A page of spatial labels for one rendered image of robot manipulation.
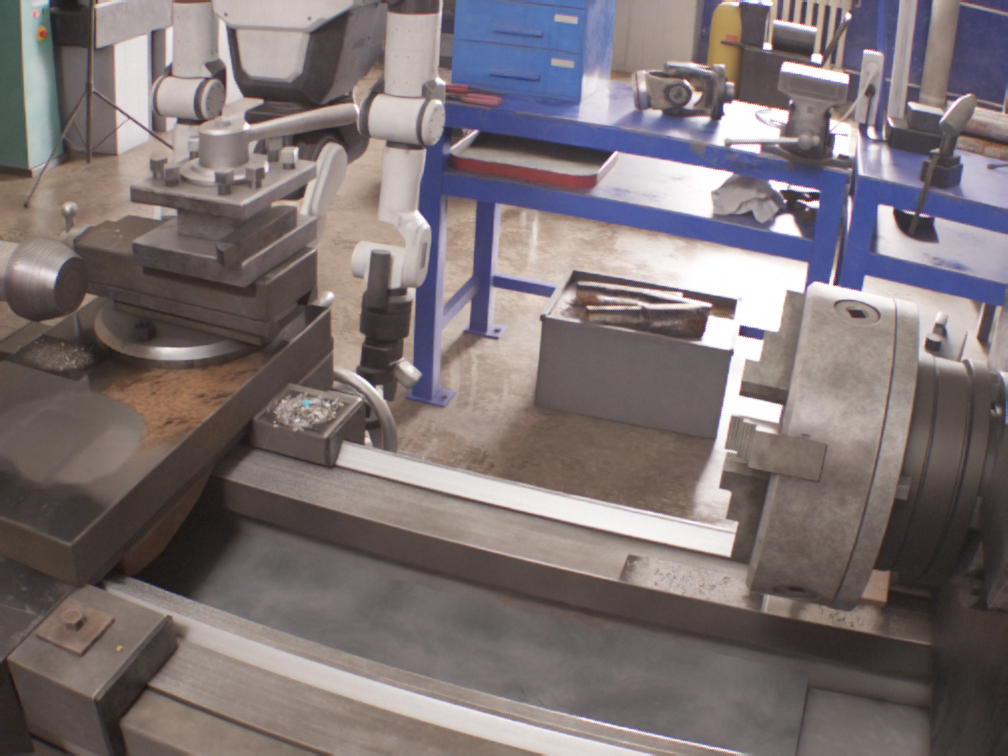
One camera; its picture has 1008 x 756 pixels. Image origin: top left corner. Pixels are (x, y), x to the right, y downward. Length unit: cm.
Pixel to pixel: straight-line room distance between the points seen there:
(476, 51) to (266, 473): 184
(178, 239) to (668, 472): 184
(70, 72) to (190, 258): 442
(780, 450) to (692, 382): 221
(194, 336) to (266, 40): 68
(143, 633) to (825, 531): 58
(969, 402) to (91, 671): 75
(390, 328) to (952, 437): 124
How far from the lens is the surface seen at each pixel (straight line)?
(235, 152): 123
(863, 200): 259
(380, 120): 178
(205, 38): 197
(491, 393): 311
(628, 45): 762
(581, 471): 280
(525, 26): 282
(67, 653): 96
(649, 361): 293
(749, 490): 88
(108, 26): 539
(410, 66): 177
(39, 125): 535
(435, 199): 281
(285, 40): 180
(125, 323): 133
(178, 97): 198
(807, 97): 245
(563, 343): 296
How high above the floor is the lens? 151
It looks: 28 degrees down
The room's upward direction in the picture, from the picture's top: 4 degrees clockwise
